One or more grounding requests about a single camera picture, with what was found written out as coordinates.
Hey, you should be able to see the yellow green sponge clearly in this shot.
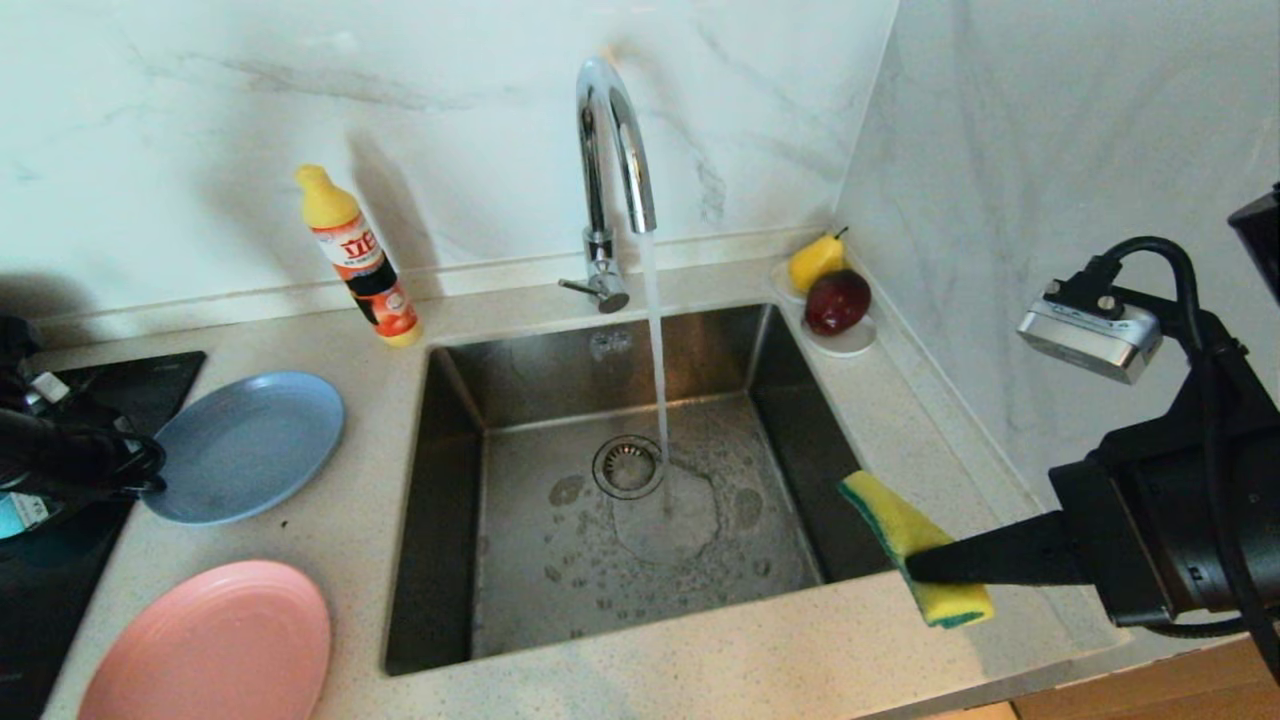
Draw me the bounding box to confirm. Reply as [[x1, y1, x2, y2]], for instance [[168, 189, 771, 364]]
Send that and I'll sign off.
[[838, 470, 996, 630]]

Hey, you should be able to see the blue-grey plate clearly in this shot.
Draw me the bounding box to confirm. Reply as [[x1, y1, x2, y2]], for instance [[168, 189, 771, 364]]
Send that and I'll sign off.
[[140, 372, 346, 527]]

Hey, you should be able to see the yellow-capped detergent bottle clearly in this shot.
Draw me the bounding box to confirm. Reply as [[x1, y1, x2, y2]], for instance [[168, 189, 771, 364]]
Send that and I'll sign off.
[[296, 165, 424, 349]]

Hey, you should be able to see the chrome gooseneck faucet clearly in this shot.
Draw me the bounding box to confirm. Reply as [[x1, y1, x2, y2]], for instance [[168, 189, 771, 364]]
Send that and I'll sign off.
[[558, 57, 659, 316]]

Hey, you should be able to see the stainless steel sink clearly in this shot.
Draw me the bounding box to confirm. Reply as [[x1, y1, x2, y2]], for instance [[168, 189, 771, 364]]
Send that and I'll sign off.
[[385, 303, 901, 676]]

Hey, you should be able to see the black glass cooktop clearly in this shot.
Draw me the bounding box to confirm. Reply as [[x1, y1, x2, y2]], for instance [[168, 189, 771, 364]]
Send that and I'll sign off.
[[0, 352, 207, 720]]

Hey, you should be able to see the pink plate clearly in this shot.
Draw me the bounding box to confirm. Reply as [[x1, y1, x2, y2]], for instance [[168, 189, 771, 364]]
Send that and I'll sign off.
[[78, 560, 332, 720]]

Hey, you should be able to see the small white dish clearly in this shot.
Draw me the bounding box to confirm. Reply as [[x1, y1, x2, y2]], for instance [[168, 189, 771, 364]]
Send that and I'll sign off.
[[768, 258, 878, 358]]

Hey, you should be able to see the dark red apple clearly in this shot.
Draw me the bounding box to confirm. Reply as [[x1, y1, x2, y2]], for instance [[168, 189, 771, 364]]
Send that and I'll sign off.
[[803, 269, 871, 337]]

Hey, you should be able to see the yellow pear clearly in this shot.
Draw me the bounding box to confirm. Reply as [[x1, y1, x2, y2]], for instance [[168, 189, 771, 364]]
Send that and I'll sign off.
[[787, 227, 849, 295]]

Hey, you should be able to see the round metal drain strainer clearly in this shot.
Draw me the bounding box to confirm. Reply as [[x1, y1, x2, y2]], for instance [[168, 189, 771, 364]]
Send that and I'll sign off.
[[591, 435, 665, 500]]

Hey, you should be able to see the running water stream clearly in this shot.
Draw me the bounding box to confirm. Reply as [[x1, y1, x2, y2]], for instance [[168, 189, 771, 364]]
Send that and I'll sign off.
[[638, 232, 675, 513]]

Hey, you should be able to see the thin black cable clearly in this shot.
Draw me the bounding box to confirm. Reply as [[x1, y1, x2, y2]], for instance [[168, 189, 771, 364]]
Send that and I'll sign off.
[[1140, 615, 1251, 641]]

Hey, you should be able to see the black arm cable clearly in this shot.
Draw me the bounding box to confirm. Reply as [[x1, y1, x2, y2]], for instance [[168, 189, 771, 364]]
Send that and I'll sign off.
[[1095, 236, 1280, 691]]

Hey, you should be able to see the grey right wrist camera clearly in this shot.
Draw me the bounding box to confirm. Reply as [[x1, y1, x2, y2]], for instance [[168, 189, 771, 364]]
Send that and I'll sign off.
[[1017, 280, 1164, 386]]

